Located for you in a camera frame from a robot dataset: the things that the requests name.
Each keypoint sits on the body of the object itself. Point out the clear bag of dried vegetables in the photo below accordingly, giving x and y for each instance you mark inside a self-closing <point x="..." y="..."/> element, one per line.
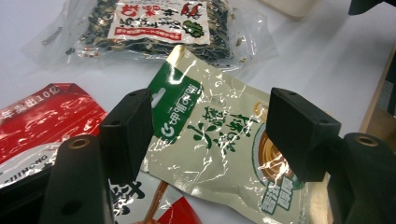
<point x="155" y="25"/>

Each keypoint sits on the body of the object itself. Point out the red seasoning packet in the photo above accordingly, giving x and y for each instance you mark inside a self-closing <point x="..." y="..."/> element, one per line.
<point x="46" y="124"/>

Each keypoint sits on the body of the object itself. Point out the beige and green seasoning packet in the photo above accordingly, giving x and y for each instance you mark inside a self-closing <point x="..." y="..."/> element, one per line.
<point x="218" y="155"/>

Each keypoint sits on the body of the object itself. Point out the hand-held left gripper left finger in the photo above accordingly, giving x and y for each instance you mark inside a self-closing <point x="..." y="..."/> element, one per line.
<point x="124" y="137"/>

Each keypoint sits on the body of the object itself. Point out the white paper sheet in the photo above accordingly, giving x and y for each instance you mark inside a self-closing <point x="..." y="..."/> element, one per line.
<point x="327" y="56"/>

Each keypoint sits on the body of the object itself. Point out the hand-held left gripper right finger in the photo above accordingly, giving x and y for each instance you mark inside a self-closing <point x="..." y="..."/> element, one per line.
<point x="299" y="133"/>

